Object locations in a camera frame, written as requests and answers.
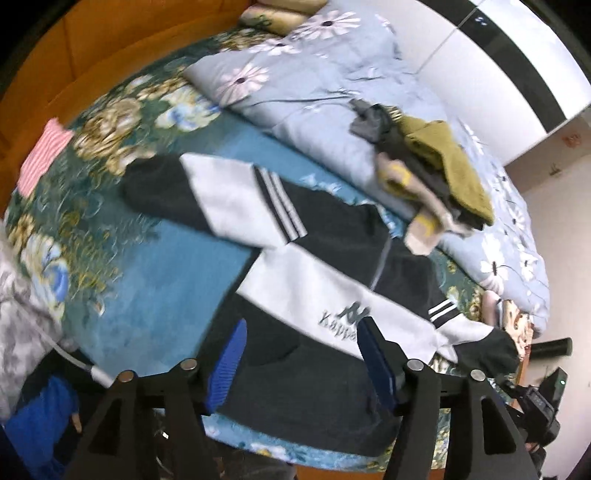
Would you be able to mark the blue cloth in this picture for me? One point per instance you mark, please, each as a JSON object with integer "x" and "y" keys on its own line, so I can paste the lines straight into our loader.
{"x": 39, "y": 424}

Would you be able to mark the olive green folded garment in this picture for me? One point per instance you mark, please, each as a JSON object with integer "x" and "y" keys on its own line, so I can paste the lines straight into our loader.
{"x": 455, "y": 166}

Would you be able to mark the light blue floral quilt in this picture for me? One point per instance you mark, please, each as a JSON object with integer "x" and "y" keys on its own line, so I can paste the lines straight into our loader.
{"x": 314, "y": 87}

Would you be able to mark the pile of folded clothes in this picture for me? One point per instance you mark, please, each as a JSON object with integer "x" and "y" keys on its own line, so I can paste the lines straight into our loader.
{"x": 376, "y": 122}

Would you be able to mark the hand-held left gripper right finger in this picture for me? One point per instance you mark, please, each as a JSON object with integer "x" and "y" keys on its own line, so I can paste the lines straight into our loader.
{"x": 375, "y": 364}

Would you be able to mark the black and white jacket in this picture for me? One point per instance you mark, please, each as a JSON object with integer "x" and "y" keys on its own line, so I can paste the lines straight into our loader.
{"x": 323, "y": 286}

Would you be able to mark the teal floral bed sheet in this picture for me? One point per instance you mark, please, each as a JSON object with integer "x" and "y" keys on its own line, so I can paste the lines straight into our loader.
{"x": 129, "y": 240}

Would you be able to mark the orange wooden headboard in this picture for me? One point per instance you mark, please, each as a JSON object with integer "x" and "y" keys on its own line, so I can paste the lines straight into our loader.
{"x": 92, "y": 50}

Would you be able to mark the red striped cloth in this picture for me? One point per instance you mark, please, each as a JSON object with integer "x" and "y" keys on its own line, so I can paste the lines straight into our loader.
{"x": 44, "y": 154}

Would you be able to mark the beige folded garment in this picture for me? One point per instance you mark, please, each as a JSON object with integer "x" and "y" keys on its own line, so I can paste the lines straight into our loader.
{"x": 422, "y": 235}

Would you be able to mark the black cylinder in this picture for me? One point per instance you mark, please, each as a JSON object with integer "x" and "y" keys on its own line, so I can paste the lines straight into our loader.
{"x": 550, "y": 348}

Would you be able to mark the cartoon printed cushion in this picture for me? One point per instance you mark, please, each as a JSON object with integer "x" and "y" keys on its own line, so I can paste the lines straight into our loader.
{"x": 513, "y": 323}

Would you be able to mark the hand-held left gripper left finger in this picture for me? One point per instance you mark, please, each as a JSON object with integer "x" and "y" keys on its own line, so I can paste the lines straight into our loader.
{"x": 227, "y": 364}

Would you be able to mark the yellow floral pillow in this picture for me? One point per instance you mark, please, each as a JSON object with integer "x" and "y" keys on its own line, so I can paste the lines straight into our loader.
{"x": 277, "y": 14}

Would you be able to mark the grey camouflage cloth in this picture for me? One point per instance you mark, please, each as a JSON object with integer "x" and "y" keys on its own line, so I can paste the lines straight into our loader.
{"x": 18, "y": 309}

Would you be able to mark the white and black wardrobe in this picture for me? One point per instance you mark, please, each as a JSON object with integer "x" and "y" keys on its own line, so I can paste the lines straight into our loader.
{"x": 498, "y": 64}

